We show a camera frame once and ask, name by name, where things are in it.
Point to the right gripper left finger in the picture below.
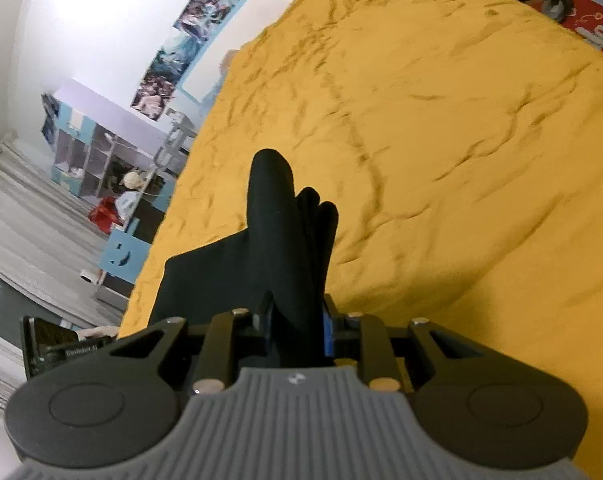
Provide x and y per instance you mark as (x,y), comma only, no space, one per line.
(257,337)

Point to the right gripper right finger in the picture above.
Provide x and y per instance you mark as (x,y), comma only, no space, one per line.
(339,331)

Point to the black pants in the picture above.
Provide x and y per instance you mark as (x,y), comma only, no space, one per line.
(284,252)

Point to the blue smiley chair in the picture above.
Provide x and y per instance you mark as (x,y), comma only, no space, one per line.
(121,262)

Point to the red bag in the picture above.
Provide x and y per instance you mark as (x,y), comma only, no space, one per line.
(105,215)

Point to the white cubby shelf unit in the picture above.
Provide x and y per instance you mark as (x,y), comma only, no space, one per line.
(97,142)

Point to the yellow quilted bedspread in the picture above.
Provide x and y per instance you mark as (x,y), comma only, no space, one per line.
(462,143)

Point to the blue white headboard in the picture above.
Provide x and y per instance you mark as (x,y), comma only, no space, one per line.
(245,22)

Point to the anime wall posters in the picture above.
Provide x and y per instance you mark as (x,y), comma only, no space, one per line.
(197,24)

